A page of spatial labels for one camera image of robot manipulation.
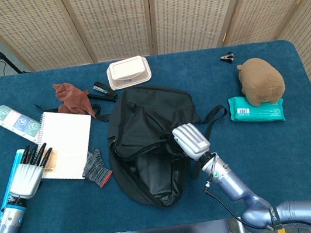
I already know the rust brown cloth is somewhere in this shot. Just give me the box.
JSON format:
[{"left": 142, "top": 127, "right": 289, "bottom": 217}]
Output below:
[{"left": 51, "top": 78, "right": 98, "bottom": 124}]

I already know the black backpack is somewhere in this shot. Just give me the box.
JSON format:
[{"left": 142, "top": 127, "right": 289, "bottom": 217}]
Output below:
[{"left": 34, "top": 72, "right": 241, "bottom": 227}]

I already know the white box with green circles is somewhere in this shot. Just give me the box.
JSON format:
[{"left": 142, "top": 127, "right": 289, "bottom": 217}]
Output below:
[{"left": 0, "top": 99, "right": 44, "bottom": 149}]

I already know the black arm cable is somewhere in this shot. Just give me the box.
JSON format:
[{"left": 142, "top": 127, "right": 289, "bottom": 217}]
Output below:
[{"left": 202, "top": 174, "right": 277, "bottom": 233}]

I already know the grey knit work glove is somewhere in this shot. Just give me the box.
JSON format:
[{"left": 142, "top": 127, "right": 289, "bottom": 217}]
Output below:
[{"left": 78, "top": 146, "right": 116, "bottom": 191}]

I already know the white spiral notebook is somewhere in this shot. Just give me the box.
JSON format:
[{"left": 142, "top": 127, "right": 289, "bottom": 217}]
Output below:
[{"left": 26, "top": 105, "right": 102, "bottom": 187}]

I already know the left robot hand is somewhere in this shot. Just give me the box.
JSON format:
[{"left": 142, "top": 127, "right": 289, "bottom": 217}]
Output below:
[{"left": 2, "top": 141, "right": 61, "bottom": 203}]

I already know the black stapler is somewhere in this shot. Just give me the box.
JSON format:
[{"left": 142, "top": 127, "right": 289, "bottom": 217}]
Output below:
[{"left": 85, "top": 78, "right": 119, "bottom": 106}]

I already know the long blue box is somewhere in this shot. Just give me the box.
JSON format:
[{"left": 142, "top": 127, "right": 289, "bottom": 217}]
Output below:
[{"left": 0, "top": 148, "right": 39, "bottom": 233}]

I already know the black staple remover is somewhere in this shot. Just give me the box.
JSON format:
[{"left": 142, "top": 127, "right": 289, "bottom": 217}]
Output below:
[{"left": 219, "top": 50, "right": 237, "bottom": 65}]

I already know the green wet wipes pack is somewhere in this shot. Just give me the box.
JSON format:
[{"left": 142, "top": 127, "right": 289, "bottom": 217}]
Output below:
[{"left": 226, "top": 89, "right": 287, "bottom": 130}]

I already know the brown plush toy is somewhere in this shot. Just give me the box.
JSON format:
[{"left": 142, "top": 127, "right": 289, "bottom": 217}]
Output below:
[{"left": 235, "top": 54, "right": 289, "bottom": 109}]

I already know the white plastic food box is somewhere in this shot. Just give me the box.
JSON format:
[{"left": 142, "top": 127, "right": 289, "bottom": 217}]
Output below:
[{"left": 104, "top": 53, "right": 154, "bottom": 92}]

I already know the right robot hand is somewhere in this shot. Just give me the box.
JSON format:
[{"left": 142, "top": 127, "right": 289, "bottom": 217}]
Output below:
[{"left": 164, "top": 120, "right": 213, "bottom": 165}]

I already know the blue table cover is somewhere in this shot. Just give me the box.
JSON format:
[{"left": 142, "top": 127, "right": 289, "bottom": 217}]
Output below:
[{"left": 0, "top": 27, "right": 311, "bottom": 233}]

